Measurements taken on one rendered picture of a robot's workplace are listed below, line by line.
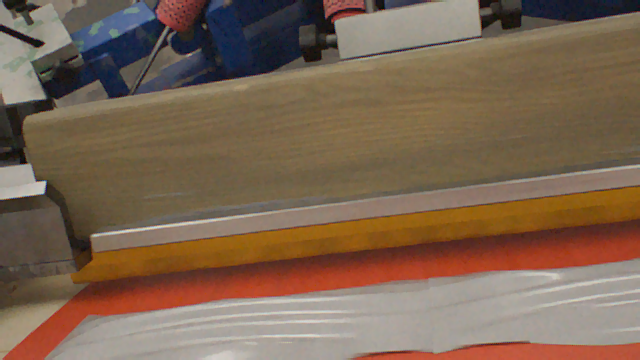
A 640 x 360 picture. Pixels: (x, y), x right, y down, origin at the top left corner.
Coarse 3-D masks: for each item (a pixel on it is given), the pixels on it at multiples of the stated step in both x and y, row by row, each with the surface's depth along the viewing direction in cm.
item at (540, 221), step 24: (504, 216) 35; (528, 216) 35; (552, 216) 35; (576, 216) 35; (600, 216) 35; (624, 216) 34; (312, 240) 37; (336, 240) 37; (360, 240) 37; (384, 240) 36; (408, 240) 36; (432, 240) 36; (120, 264) 39; (144, 264) 39; (168, 264) 39; (192, 264) 38; (216, 264) 38; (240, 264) 38
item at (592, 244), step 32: (608, 224) 36; (448, 256) 36; (480, 256) 35; (512, 256) 34; (544, 256) 34; (576, 256) 33; (608, 256) 32; (448, 352) 26; (480, 352) 26; (512, 352) 26; (544, 352) 25; (576, 352) 25; (608, 352) 25
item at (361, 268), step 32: (320, 256) 39; (352, 256) 38; (384, 256) 37; (416, 256) 37; (96, 288) 40; (128, 288) 39; (160, 288) 39; (192, 288) 38; (224, 288) 37; (256, 288) 36; (288, 288) 35; (320, 288) 35; (64, 320) 36; (32, 352) 33; (416, 352) 27
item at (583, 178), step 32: (384, 192) 34; (416, 192) 33; (448, 192) 33; (480, 192) 33; (512, 192) 33; (544, 192) 32; (576, 192) 32; (128, 224) 37; (160, 224) 36; (192, 224) 35; (224, 224) 35; (256, 224) 35; (288, 224) 35; (320, 224) 34
